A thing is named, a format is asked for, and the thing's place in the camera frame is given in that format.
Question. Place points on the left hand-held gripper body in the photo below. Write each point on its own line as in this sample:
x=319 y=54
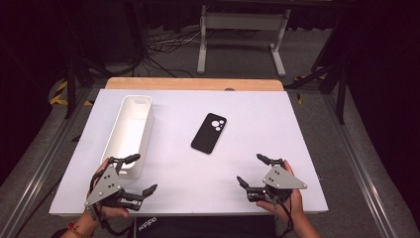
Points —
x=107 y=185

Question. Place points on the aluminium floor rail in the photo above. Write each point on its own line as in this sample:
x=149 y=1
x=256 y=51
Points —
x=360 y=172
x=36 y=172

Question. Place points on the white plastic storage basket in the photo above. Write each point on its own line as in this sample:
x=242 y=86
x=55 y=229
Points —
x=132 y=132

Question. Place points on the person's right hand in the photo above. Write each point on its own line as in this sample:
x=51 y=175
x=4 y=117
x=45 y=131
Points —
x=296 y=202

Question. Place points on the black phone case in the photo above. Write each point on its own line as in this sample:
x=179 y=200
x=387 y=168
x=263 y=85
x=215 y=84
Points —
x=206 y=135

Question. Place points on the person's black clothing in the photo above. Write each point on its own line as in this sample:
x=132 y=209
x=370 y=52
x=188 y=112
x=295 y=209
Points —
x=211 y=227

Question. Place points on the black tripod stand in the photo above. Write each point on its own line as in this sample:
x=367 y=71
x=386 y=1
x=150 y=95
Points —
x=340 y=92
x=71 y=86

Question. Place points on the white metal stand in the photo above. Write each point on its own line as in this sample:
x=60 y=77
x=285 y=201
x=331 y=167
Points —
x=242 y=21

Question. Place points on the yellow black floor tape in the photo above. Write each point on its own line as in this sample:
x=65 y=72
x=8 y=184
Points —
x=59 y=97

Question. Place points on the person's left hand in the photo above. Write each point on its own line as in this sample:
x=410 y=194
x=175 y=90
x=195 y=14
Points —
x=114 y=212

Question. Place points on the white table board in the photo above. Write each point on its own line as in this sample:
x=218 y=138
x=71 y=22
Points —
x=198 y=178

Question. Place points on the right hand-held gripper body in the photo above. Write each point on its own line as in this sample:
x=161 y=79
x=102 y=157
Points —
x=280 y=180

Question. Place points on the wooden table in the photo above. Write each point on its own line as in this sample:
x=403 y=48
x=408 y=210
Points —
x=185 y=83

